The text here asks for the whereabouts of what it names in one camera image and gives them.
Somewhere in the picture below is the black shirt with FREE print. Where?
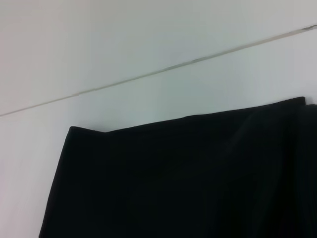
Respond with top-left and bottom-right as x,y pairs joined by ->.
38,96 -> 317,238

